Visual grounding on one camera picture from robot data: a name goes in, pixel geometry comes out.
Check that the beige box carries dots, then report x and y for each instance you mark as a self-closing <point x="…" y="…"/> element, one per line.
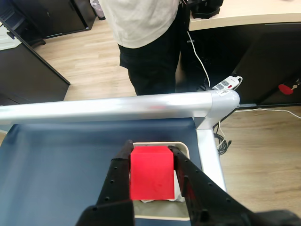
<point x="162" y="210"/>

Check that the waste bin with bag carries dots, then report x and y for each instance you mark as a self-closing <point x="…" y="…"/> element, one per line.
<point x="97" y="9"/>

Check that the red key tag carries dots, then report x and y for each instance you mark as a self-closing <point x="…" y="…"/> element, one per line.
<point x="285" y="89"/>

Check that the silver key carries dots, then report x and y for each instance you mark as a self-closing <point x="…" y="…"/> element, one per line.
<point x="295" y="86"/>

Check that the red cube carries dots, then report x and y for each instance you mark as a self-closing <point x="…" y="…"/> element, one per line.
<point x="151" y="171"/>

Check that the white power strip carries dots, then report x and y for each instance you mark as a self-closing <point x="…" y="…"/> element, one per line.
<point x="225" y="83"/>

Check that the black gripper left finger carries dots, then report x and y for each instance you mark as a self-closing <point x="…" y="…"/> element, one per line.
<point x="115" y="183"/>

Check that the black cabinet with doors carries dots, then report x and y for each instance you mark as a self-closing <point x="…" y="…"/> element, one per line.
<point x="65" y="16"/>

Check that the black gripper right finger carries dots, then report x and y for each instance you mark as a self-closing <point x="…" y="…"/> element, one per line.
<point x="204" y="195"/>

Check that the desk with wood top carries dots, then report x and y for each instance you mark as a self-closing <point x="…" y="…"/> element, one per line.
<point x="258" y="14"/>

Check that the aluminium table frame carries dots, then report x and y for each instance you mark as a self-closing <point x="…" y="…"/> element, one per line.
<point x="117" y="108"/>

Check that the dark blue-grey table mat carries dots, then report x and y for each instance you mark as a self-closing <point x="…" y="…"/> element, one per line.
<point x="58" y="164"/>

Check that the black low cabinet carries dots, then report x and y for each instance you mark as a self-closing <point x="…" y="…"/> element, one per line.
<point x="23" y="75"/>

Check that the black device on desk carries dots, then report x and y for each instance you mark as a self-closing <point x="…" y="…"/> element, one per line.
<point x="204" y="10"/>

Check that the person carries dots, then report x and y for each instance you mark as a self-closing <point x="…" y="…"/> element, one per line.
<point x="141" y="23"/>

